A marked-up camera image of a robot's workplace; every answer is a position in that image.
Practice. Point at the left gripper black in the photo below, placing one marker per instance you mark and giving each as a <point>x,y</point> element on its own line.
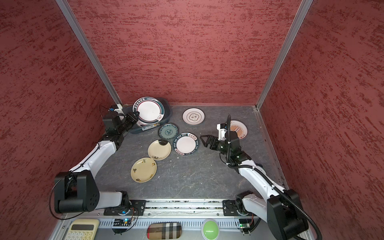
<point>134,119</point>

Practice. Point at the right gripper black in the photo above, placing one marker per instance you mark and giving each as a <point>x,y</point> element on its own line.
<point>213,139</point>

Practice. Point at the green rim plate steam logo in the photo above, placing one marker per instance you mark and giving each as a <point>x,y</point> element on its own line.
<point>141,124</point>

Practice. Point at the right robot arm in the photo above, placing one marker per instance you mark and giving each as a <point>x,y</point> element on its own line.
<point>281,209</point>

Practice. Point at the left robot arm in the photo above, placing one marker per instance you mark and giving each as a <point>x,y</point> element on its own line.
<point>76,190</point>

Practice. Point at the blue translucent plastic bin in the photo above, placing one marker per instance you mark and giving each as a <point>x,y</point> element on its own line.
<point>153,111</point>

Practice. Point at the white plate green HAO SHI rim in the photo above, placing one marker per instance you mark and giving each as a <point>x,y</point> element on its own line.
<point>186,144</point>

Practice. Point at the white plate flower outline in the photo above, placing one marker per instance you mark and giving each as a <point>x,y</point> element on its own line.
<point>193,116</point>

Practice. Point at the white plate orange sunburst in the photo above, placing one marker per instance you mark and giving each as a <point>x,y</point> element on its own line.
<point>240,128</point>

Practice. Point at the small teal patterned plate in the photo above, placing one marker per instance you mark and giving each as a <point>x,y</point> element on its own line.
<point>168,131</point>

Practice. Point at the cream plate upper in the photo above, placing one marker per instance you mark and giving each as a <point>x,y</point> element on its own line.
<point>159,150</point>

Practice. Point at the cream plate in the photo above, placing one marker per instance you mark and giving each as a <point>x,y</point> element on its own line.
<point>143,170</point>
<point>159,150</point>

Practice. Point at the cream plate lower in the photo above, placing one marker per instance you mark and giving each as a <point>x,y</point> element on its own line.
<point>143,170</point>

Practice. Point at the right circuit board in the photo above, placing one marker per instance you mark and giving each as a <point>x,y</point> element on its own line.
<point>246,224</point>

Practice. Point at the circuit board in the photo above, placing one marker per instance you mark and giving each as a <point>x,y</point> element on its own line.
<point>246,224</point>
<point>121,223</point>

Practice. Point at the green round button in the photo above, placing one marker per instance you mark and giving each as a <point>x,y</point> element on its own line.
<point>210,229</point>

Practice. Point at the left circuit board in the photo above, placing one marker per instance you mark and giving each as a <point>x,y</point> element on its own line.
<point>121,223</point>

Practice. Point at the plaid pouch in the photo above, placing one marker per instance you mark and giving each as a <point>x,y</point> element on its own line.
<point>164,231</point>

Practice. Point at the cream calculator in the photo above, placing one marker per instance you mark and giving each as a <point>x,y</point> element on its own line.
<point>82,229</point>

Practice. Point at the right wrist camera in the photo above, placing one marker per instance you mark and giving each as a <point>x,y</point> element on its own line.
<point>222,130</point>

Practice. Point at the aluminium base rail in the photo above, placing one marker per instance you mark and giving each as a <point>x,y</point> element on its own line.
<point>190,213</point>

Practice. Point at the left aluminium corner post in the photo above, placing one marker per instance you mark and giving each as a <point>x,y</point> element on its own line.
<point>79,33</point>

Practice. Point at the aluminium corner post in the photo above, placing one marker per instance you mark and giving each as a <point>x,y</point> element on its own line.
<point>290,37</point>
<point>79,33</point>

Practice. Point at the right aluminium corner post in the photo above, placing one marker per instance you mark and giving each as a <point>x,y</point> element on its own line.
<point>290,37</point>

